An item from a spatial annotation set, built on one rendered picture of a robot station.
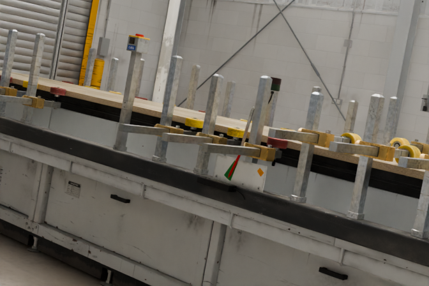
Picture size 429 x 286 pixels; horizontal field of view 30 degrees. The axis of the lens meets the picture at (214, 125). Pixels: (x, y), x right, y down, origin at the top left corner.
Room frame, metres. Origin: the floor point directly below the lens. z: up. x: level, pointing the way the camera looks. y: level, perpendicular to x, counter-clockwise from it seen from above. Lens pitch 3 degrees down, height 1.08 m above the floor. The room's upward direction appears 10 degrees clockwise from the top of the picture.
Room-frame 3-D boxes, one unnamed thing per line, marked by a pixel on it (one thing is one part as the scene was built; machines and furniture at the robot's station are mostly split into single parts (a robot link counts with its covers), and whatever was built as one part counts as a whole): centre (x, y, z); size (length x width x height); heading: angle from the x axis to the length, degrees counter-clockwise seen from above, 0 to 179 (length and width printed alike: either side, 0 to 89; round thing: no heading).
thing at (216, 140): (3.26, 0.00, 0.84); 0.14 x 0.06 x 0.05; 48
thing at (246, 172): (3.11, -0.13, 0.75); 0.26 x 0.01 x 0.10; 48
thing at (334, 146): (2.72, -0.55, 0.95); 0.50 x 0.04 x 0.04; 138
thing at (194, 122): (3.51, 0.09, 0.85); 0.08 x 0.08 x 0.11
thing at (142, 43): (3.61, 0.40, 1.18); 0.07 x 0.07 x 0.08; 48
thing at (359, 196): (2.77, -0.54, 0.90); 0.04 x 0.04 x 0.48; 48
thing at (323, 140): (2.92, -0.37, 0.95); 0.14 x 0.06 x 0.05; 48
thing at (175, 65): (3.44, 0.21, 0.92); 0.04 x 0.04 x 0.48; 48
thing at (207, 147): (3.00, -0.12, 0.84); 0.43 x 0.03 x 0.04; 138
